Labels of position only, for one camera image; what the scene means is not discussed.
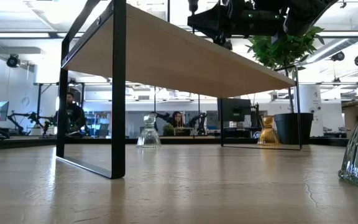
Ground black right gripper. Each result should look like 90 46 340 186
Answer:
187 0 287 43

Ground tall black candlestick holder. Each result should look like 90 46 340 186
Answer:
187 0 199 34

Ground clear ribbed glass candle holder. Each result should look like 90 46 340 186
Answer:
136 113 162 149

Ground amber ribbed glass candle holder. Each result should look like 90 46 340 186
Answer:
256 115 282 147

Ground wooden shelf riser black legs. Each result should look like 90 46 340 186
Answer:
56 0 303 180

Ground green leafy plant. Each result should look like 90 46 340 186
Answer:
246 26 326 114

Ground black computer monitor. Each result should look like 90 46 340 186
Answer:
218 98 256 129

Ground person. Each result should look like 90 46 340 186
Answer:
56 92 87 138
172 111 186 128

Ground small background potted plant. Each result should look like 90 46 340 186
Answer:
162 123 175 137

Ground white round column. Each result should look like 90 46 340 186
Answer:
295 84 324 138

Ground black plant pot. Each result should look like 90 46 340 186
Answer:
273 112 314 146

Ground black metal table frame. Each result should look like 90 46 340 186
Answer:
0 136 351 152

